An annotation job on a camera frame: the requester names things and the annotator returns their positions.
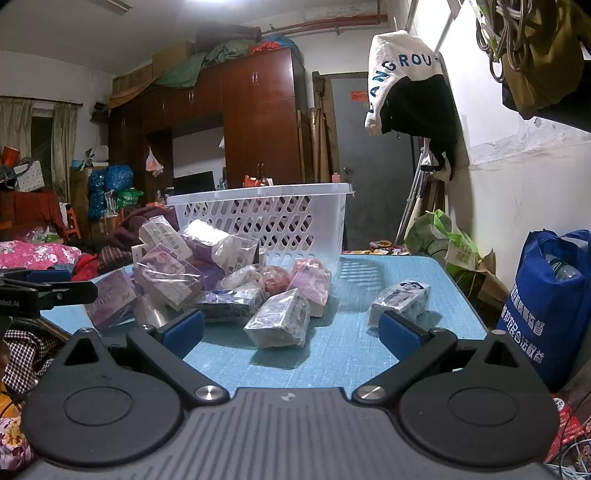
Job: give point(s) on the pink floral blanket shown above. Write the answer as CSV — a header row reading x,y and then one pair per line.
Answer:
x,y
32,254

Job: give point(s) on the red ceiling pipe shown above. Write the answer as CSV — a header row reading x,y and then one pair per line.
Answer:
x,y
323,25

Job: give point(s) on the green cloth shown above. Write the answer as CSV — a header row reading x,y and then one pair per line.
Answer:
x,y
184,71

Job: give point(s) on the beige curtain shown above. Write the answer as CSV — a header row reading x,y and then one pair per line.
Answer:
x,y
63,143
14,129

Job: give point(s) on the blue plastic bags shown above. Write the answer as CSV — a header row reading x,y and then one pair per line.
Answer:
x,y
113,184

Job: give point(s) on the red round packet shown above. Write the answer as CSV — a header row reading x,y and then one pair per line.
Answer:
x,y
275,280

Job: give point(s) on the ceiling tube lamp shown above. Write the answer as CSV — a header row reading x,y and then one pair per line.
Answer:
x,y
111,4

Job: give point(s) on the blue shopping bag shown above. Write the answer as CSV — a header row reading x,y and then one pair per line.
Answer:
x,y
535,314

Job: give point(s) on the grey door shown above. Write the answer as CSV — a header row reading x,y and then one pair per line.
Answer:
x,y
369,175

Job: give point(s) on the red door sign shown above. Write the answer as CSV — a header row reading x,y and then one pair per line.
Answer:
x,y
360,97

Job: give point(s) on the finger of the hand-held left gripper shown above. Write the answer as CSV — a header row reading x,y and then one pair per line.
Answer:
x,y
46,276
69,293

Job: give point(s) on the floral cloth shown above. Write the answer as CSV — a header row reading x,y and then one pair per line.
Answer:
x,y
14,443

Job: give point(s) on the flat purple packet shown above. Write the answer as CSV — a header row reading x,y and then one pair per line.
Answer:
x,y
111,295

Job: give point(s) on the red printed packet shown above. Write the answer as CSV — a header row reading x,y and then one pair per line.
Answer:
x,y
572,429

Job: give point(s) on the brown cardboard piece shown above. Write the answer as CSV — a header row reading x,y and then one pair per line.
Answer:
x,y
491,281

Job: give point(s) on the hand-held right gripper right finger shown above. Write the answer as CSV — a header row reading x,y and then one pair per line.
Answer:
x,y
400,335

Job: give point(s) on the brown wooden wardrobe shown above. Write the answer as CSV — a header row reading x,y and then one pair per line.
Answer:
x,y
258,115

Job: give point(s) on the dark red blanket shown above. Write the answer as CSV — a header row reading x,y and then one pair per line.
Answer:
x,y
129,230

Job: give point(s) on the shiny purple packet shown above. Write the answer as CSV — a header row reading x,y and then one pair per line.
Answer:
x,y
201,240

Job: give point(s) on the pink wrapped packet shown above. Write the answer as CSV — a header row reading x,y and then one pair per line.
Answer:
x,y
311,279

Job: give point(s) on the red cup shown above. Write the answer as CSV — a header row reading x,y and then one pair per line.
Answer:
x,y
11,154

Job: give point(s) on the checkered cloth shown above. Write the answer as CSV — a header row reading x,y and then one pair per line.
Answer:
x,y
27,355

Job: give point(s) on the red cloth covered cabinet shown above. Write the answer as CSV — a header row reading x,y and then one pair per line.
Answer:
x,y
27,207

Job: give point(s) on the clear plastic bottle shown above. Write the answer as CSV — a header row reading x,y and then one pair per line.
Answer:
x,y
563,270

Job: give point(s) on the dark purple wrapped packet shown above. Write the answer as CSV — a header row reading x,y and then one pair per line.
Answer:
x,y
231,302

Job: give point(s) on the black monitor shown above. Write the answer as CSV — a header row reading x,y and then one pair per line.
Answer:
x,y
194,183

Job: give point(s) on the metal crutches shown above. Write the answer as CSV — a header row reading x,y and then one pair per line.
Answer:
x,y
415,194

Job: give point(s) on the olive hanging bag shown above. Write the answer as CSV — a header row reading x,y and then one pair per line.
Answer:
x,y
545,55

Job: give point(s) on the white hanging plastic bag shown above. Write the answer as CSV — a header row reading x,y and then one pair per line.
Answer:
x,y
154,162

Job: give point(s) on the grey purple wrapped packet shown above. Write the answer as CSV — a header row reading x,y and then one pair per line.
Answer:
x,y
279,318

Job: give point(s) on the white and black jacket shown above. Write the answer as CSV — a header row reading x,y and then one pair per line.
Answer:
x,y
406,92

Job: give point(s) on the white purple wrapped packet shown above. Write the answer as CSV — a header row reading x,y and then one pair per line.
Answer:
x,y
161,233

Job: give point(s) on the white plastic basket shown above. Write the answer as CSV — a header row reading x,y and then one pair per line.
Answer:
x,y
263,217

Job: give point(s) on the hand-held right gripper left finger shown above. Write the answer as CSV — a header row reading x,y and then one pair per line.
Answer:
x,y
183,328

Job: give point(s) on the purple white boxed packet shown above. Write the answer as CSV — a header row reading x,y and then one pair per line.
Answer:
x,y
168,277

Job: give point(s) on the orange bag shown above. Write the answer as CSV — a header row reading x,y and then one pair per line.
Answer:
x,y
256,181

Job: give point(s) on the white round wrapped packet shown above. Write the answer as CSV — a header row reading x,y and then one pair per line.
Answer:
x,y
240,277

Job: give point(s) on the white gift bag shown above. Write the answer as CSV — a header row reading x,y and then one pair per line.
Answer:
x,y
30,176

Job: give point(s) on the cardboard box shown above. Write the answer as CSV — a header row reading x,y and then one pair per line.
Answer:
x,y
171,55

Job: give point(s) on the green and white bag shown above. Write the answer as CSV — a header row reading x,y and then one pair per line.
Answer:
x,y
436,240

